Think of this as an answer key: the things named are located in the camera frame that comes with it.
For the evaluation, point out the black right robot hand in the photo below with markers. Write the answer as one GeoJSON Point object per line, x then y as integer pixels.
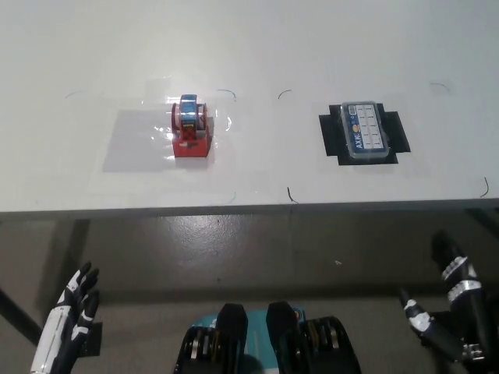
{"type": "Point", "coordinates": [464, 288]}

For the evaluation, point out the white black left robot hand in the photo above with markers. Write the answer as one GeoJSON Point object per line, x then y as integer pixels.
{"type": "Point", "coordinates": [58, 323]}

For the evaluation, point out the clear blue screw box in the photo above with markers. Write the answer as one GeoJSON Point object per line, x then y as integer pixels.
{"type": "Point", "coordinates": [365, 131]}

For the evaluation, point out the black tape patch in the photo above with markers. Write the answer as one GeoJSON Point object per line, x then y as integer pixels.
{"type": "Point", "coordinates": [395, 128]}

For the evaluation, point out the red tape dispenser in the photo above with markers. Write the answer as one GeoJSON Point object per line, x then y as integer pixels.
{"type": "Point", "coordinates": [190, 132]}

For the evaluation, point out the black floor plate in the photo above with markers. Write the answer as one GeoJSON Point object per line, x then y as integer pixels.
{"type": "Point", "coordinates": [91, 343]}

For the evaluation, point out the black diagonal table leg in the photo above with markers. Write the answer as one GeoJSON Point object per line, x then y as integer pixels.
{"type": "Point", "coordinates": [19, 311]}

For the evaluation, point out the black teal robot body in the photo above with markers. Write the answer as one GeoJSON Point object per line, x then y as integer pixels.
{"type": "Point", "coordinates": [273, 346]}

